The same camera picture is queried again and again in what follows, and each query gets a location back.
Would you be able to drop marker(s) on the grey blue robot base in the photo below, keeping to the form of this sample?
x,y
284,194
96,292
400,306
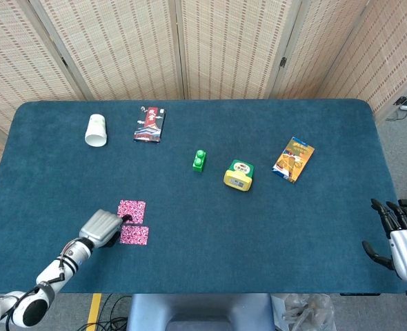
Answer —
x,y
200,310

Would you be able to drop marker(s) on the orange blue snack box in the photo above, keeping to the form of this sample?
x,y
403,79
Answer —
x,y
293,160

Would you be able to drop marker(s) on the yellow lidded green container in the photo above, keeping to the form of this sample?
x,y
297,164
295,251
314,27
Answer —
x,y
238,176

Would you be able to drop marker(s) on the woven bamboo folding screen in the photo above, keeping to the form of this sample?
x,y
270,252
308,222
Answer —
x,y
120,48

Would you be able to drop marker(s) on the white paper cup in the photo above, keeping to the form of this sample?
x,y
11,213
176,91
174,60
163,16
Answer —
x,y
96,132

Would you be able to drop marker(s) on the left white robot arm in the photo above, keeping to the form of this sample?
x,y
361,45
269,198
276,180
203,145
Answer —
x,y
51,272

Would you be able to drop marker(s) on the yellow floor tape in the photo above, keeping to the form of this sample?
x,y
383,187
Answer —
x,y
94,312

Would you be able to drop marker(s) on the clear plastic bag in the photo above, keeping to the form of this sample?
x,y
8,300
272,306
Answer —
x,y
307,312

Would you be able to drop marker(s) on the black screen hinge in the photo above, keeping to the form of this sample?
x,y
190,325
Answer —
x,y
283,62

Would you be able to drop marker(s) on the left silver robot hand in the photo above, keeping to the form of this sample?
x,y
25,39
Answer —
x,y
100,227

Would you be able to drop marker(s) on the dark box with red label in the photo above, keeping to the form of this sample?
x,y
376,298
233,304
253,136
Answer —
x,y
150,125

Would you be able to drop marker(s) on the green toy brick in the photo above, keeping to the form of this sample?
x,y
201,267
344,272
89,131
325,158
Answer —
x,y
199,162

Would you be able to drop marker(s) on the pink patterned square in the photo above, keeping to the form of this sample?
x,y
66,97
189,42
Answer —
x,y
136,208
135,235

